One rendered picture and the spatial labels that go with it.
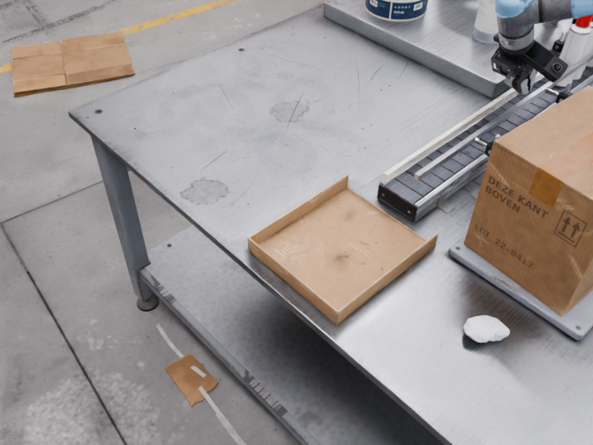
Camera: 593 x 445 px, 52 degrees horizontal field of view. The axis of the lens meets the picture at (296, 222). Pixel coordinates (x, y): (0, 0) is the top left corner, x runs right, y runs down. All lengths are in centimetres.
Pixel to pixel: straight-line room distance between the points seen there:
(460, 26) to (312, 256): 105
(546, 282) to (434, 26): 105
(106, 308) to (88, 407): 39
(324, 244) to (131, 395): 102
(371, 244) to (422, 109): 54
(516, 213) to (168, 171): 80
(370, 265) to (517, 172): 35
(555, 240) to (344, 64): 96
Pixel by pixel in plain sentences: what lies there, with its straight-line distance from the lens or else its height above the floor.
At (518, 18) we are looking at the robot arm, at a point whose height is 119.
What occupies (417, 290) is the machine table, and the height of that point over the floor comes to 83.
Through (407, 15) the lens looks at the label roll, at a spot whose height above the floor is 90.
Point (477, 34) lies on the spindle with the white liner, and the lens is 198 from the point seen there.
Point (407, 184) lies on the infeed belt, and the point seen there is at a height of 88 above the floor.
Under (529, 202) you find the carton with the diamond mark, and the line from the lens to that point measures 116.
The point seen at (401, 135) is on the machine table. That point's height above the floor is 83.
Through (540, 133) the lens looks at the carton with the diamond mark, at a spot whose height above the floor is 112.
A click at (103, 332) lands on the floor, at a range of 226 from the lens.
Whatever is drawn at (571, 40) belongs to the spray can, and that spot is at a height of 102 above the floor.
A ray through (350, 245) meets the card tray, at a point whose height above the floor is 83.
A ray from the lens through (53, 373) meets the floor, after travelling 222.
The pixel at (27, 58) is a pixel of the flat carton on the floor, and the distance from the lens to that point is 383.
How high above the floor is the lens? 177
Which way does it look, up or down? 45 degrees down
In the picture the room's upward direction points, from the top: 1 degrees clockwise
